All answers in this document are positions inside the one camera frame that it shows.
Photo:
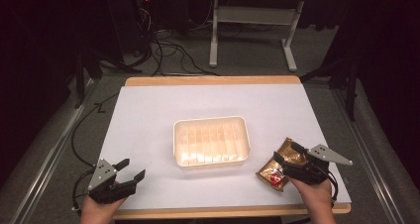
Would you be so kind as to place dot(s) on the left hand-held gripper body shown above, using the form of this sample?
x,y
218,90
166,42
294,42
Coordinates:
x,y
102,176

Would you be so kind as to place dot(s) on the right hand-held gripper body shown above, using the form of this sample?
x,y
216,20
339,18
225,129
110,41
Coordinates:
x,y
325,154

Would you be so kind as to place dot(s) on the gold snack bag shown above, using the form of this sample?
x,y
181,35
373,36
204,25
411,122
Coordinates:
x,y
272,177

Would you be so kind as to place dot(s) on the person's left hand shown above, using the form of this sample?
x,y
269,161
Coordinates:
x,y
97,212

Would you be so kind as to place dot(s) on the person's right hand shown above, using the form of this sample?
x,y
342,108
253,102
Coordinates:
x,y
315,197

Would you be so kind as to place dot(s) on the white table mat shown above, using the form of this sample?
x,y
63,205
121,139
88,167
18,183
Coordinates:
x,y
148,125

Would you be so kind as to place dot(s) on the white plastic basket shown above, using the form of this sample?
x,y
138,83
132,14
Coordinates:
x,y
211,143

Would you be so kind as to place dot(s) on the black stand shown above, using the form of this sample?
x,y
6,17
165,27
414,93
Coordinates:
x,y
80,75
351,82

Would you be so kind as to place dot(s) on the dark computer tower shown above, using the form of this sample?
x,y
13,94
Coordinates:
x,y
143,22

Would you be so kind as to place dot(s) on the aluminium floor rail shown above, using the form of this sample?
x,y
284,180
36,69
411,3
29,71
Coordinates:
x,y
366,158
49,154

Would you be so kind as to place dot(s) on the white metal desk frame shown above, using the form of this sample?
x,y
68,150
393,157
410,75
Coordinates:
x,y
256,15

